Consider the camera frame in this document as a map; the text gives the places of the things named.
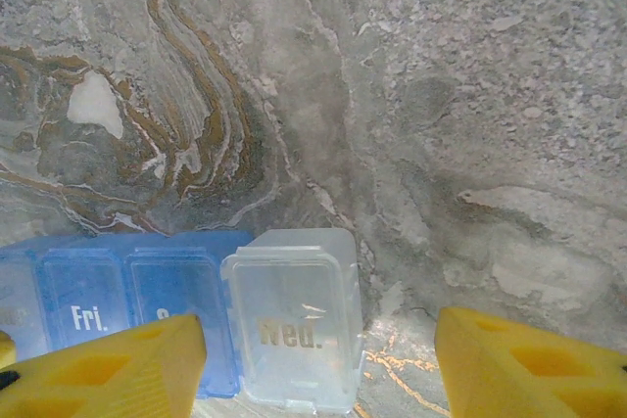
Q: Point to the blue weekly pill organizer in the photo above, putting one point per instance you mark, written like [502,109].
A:
[88,286]

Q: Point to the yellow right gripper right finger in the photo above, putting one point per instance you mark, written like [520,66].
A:
[529,374]

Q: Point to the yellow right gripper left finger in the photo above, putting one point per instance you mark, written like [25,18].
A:
[98,379]

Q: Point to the clear pill box compartment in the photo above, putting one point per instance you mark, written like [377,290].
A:
[299,291]

